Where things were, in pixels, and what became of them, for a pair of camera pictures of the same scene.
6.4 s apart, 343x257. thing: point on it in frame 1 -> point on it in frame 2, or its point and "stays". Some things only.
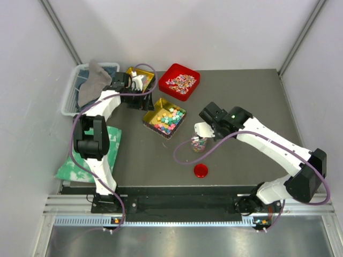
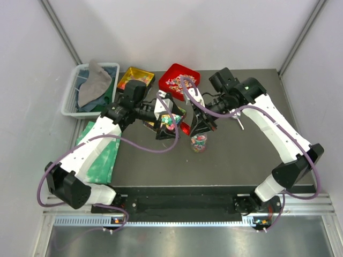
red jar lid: [201, 170] -> [185, 128]
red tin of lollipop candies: [179, 81] stays
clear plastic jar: [198, 144] stays
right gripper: [216, 137] -> [201, 123]
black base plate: [183, 205] stays
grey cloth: [98, 80] stays
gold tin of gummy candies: [147, 78] stays
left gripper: [145, 105] -> [163, 133]
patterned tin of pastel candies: [165, 119] stays
